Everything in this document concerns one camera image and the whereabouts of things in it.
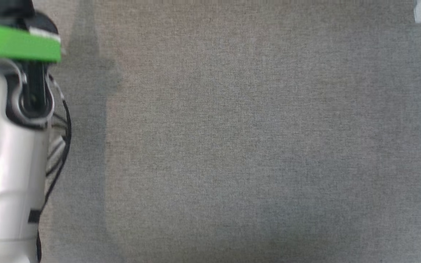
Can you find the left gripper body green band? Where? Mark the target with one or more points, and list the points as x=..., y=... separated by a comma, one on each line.
x=13, y=42

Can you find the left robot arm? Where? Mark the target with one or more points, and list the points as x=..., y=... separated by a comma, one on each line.
x=6, y=164

